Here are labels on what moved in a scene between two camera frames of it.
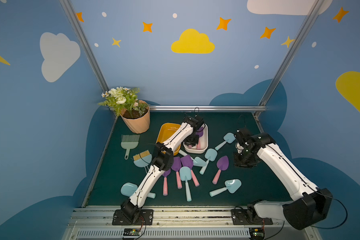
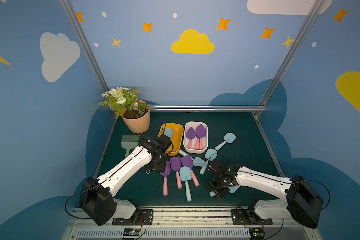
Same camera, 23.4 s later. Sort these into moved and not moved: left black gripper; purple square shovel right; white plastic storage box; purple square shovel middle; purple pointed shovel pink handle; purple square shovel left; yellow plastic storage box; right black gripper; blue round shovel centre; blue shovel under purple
Moved: left black gripper; purple pointed shovel pink handle; right black gripper
Not moved: purple square shovel right; yellow plastic storage box; purple square shovel left; purple square shovel middle; blue round shovel centre; blue shovel under purple; white plastic storage box
